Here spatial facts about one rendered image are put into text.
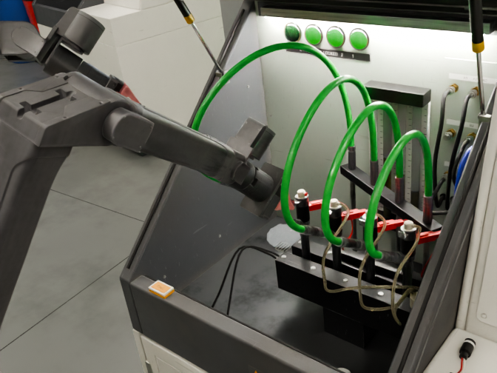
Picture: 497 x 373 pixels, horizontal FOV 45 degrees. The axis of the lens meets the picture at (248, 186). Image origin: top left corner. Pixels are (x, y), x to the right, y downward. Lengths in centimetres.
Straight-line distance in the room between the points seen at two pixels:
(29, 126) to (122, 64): 335
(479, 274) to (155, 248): 71
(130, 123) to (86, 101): 5
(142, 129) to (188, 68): 355
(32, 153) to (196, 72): 368
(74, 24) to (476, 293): 85
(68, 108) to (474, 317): 79
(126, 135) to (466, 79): 79
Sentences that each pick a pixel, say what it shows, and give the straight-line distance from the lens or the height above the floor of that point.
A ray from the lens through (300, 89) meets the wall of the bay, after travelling 150.
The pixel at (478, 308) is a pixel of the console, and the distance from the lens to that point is 113.
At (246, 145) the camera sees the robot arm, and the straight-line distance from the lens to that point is 106.
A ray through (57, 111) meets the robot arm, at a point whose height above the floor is 155.
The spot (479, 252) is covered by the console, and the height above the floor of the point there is 112.
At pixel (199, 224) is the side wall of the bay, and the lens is 149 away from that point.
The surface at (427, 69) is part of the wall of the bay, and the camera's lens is 131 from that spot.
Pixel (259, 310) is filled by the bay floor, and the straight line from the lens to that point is 142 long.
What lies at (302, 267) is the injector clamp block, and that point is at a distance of 128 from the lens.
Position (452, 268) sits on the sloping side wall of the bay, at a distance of 106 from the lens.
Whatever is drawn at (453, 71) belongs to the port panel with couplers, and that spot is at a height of 133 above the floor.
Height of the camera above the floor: 176
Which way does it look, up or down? 29 degrees down
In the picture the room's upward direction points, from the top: 7 degrees counter-clockwise
